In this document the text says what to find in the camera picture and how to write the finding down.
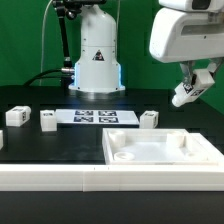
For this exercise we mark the white square tabletop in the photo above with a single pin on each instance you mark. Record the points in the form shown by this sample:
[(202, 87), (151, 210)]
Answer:
[(132, 146)]

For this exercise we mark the white U-shaped obstacle fence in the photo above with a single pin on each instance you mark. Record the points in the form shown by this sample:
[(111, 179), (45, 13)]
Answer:
[(113, 177)]

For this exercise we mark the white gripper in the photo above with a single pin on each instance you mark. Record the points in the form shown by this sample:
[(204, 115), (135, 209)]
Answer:
[(179, 36)]

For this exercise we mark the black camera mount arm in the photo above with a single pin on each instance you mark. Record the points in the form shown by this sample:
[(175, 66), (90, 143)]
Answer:
[(70, 9)]

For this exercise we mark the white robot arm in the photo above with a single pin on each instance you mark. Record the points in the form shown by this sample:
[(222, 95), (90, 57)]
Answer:
[(97, 71)]

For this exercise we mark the white sheet with tags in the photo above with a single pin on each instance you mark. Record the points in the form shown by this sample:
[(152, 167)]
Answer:
[(111, 117)]

